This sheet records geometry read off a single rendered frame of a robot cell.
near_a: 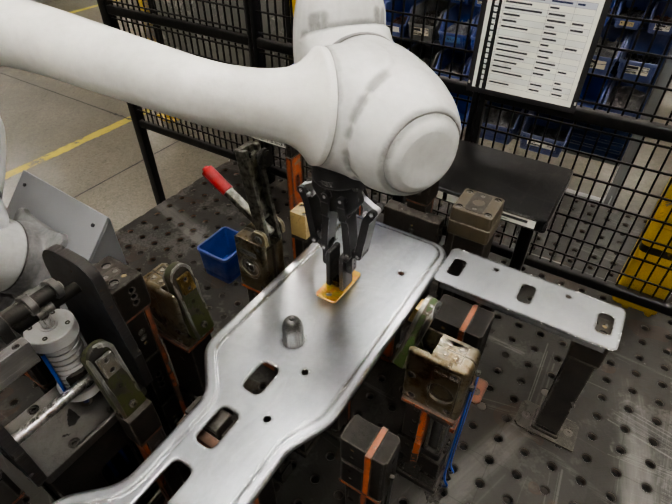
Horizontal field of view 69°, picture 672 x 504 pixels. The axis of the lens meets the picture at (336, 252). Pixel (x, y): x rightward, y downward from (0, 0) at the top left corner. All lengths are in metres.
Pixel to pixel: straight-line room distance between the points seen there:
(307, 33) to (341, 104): 0.16
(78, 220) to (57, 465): 0.56
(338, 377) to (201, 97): 0.43
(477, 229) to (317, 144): 0.54
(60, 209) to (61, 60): 0.74
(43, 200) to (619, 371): 1.31
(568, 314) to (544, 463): 0.31
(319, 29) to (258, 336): 0.43
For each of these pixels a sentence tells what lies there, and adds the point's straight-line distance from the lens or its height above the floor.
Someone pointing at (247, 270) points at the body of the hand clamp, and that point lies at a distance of 0.89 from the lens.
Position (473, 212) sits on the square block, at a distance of 0.90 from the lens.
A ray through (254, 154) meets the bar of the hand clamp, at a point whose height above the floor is 1.21.
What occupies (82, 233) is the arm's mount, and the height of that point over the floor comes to 0.94.
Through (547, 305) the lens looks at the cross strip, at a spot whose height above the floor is 1.00.
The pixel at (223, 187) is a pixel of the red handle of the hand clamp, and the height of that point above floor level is 1.12.
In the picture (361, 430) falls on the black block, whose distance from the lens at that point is 0.66.
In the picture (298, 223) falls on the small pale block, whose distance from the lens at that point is 0.87.
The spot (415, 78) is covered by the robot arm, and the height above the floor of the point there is 1.42.
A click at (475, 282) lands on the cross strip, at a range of 0.85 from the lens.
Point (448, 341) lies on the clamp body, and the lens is 0.69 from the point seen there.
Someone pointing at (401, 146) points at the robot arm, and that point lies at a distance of 0.38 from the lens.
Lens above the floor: 1.57
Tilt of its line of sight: 41 degrees down
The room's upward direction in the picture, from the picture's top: straight up
